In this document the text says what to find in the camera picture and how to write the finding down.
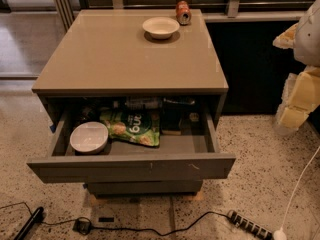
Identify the grey drawer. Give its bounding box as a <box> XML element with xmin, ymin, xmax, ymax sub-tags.
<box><xmin>27</xmin><ymin>107</ymin><xmax>235</xmax><ymax>184</ymax></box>
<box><xmin>87</xmin><ymin>180</ymin><xmax>203</xmax><ymax>196</ymax></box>

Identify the small black floor object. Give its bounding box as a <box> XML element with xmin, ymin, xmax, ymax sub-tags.
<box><xmin>98</xmin><ymin>217</ymin><xmax>114</xmax><ymax>223</ymax></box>

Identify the black rod on floor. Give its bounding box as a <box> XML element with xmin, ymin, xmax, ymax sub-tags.
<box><xmin>14</xmin><ymin>207</ymin><xmax>44</xmax><ymax>240</ymax></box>

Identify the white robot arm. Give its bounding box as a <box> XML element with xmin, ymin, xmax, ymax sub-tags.
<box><xmin>273</xmin><ymin>0</ymin><xmax>320</xmax><ymax>132</ymax></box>

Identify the grey top drawer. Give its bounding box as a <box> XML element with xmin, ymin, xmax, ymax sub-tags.
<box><xmin>27</xmin><ymin>107</ymin><xmax>235</xmax><ymax>184</ymax></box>

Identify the clear plastic bottle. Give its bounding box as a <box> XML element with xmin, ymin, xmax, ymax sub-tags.
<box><xmin>112</xmin><ymin>97</ymin><xmax>162</xmax><ymax>110</ymax></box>

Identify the green snack bag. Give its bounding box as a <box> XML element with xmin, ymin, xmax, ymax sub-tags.
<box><xmin>100</xmin><ymin>110</ymin><xmax>160</xmax><ymax>147</ymax></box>

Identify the black power cable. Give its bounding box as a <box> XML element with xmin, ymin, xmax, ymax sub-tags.
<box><xmin>0</xmin><ymin>201</ymin><xmax>230</xmax><ymax>237</ymax></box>

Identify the white bowl on cabinet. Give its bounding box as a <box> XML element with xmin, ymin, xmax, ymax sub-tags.
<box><xmin>142</xmin><ymin>17</ymin><xmax>180</xmax><ymax>40</ymax></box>

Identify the orange soda can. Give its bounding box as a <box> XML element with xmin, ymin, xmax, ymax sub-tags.
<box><xmin>176</xmin><ymin>1</ymin><xmax>192</xmax><ymax>25</ymax></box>

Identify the white plug and cable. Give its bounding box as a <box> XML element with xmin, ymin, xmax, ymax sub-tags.
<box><xmin>273</xmin><ymin>145</ymin><xmax>320</xmax><ymax>240</ymax></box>

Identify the black power adapter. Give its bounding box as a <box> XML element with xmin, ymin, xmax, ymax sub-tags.
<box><xmin>73</xmin><ymin>217</ymin><xmax>92</xmax><ymax>235</ymax></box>

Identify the white bowl in drawer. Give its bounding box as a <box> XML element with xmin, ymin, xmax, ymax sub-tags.
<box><xmin>70</xmin><ymin>122</ymin><xmax>108</xmax><ymax>154</ymax></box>

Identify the grey bottom drawer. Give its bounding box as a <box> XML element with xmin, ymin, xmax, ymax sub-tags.
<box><xmin>87</xmin><ymin>180</ymin><xmax>203</xmax><ymax>196</ymax></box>

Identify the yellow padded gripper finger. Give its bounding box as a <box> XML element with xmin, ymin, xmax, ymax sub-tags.
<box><xmin>276</xmin><ymin>66</ymin><xmax>320</xmax><ymax>130</ymax></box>

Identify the grey drawer cabinet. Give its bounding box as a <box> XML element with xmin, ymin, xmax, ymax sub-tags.
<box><xmin>31</xmin><ymin>9</ymin><xmax>230</xmax><ymax>198</ymax></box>

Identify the black power strip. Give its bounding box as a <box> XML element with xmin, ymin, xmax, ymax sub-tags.
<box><xmin>227</xmin><ymin>210</ymin><xmax>273</xmax><ymax>240</ymax></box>

